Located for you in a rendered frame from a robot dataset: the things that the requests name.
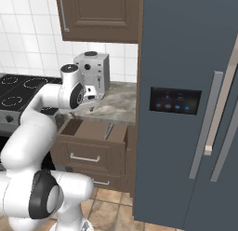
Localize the silver coffee machine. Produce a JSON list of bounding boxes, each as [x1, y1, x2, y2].
[[73, 50, 112, 93]]

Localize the black hob with oven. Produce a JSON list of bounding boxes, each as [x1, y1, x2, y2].
[[0, 73, 64, 168]]

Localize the silver cupboard door handle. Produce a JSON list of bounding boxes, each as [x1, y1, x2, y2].
[[58, 0, 71, 33]]

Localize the brown open drawer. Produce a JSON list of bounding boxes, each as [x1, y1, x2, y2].
[[50, 117, 130, 177]]

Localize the brown low drawer front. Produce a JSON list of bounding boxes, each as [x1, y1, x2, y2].
[[63, 165, 127, 193]]

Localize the grey fridge door handle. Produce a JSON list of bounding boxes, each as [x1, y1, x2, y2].
[[188, 71, 225, 181], [209, 99, 238, 183]]

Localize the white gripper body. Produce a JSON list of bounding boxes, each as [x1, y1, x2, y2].
[[81, 94, 102, 108]]

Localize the silver drawer handle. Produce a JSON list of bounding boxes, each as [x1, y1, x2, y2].
[[69, 152, 102, 164], [91, 178, 112, 187]]

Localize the dark grey fridge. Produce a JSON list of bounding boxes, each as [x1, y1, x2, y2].
[[132, 0, 238, 231]]

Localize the grey metal tongs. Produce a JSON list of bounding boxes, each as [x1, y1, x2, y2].
[[104, 122, 115, 142]]

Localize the brown wall cupboard door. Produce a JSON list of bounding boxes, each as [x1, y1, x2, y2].
[[55, 0, 141, 44]]

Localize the beige fridge door handle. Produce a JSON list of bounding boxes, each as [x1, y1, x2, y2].
[[203, 33, 238, 156]]

